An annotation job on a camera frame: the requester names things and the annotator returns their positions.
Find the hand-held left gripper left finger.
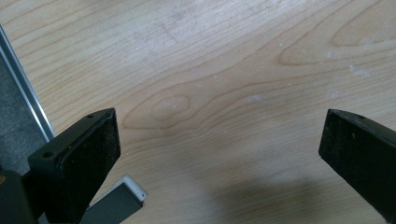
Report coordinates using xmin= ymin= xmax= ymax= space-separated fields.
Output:
xmin=22 ymin=107 xmax=121 ymax=224

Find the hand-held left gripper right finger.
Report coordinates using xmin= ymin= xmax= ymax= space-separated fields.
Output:
xmin=318 ymin=108 xmax=396 ymax=222

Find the metal table edge strip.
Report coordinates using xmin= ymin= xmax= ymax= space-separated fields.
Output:
xmin=0 ymin=23 xmax=56 ymax=143

